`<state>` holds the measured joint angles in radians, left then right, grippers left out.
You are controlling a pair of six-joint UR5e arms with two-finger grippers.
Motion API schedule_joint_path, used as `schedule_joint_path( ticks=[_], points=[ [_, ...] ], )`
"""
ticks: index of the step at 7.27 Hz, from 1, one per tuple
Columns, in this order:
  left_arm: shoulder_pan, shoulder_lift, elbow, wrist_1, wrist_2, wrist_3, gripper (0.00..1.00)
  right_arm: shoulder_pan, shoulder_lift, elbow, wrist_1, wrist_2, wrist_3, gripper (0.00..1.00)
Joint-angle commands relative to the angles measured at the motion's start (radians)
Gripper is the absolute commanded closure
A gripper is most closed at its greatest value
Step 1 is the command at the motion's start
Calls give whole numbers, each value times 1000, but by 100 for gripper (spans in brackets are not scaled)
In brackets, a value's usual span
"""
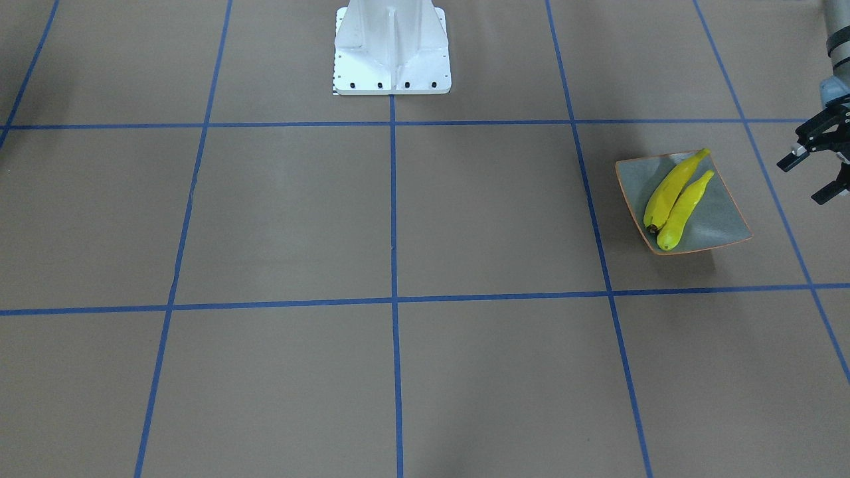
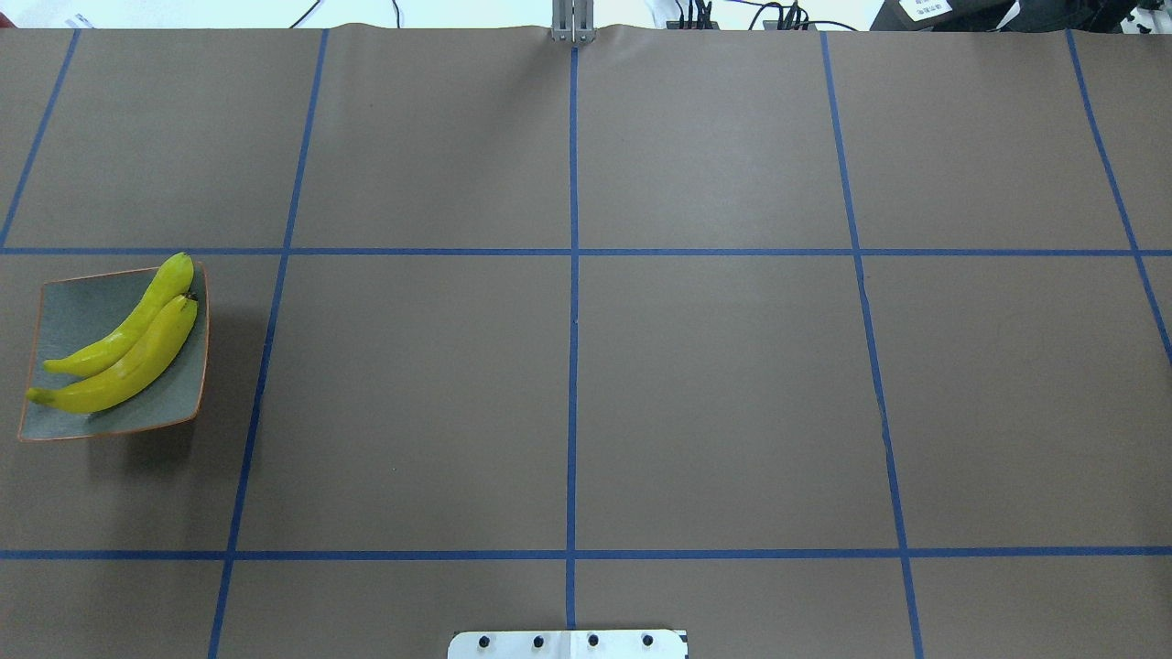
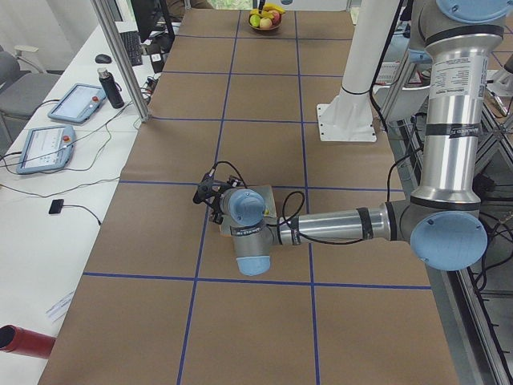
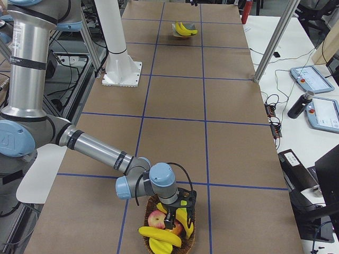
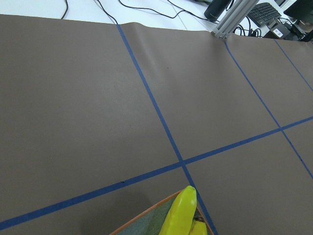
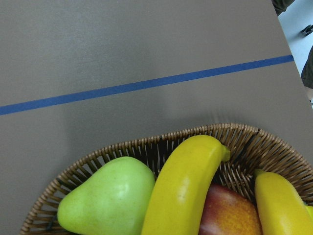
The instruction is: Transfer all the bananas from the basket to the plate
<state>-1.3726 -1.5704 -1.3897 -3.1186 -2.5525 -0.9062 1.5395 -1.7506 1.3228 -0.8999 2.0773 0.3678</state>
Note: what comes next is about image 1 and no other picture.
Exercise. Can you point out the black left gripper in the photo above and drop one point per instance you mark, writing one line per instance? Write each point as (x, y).
(825, 131)

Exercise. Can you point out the yellow banana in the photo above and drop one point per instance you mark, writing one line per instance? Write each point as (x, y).
(671, 234)
(659, 206)

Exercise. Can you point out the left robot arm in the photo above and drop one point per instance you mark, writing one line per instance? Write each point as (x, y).
(836, 87)

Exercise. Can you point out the grey square plate orange rim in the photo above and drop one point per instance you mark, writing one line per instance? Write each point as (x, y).
(716, 222)

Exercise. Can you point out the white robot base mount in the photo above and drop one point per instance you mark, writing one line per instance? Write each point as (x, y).
(391, 48)

